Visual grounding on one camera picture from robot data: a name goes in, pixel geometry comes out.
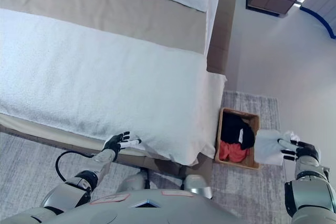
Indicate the white garment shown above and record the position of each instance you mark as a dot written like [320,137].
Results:
[267,146]

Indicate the black garment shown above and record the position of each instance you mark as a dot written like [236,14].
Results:
[233,129]

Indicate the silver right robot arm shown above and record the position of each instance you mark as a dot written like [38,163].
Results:
[309,190]

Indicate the blue floor strip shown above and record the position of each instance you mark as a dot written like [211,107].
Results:
[323,22]

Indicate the brown upholstered bed frame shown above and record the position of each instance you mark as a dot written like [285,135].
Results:
[221,24]

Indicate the grey robot torso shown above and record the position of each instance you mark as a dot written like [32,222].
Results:
[131,211]

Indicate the white fluffy throw blanket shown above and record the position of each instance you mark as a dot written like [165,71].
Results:
[105,85]

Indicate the silver right robot leg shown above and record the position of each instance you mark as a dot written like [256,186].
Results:
[198,186]

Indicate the silver robot leg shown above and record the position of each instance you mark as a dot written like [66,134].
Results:
[198,186]
[132,180]

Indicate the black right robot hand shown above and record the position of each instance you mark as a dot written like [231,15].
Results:
[304,150]

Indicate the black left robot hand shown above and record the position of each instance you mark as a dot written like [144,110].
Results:
[113,144]

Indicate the silver left robot leg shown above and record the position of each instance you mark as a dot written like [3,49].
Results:
[132,180]

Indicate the brown woven laundry basket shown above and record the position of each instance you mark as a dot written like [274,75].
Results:
[252,124]

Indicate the beige duvet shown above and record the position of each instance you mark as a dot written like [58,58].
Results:
[105,11]

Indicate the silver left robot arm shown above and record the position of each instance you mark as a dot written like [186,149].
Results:
[86,176]

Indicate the grey patterned rug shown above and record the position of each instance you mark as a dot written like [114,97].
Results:
[249,192]

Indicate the red garment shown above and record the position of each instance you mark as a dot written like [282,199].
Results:
[233,153]

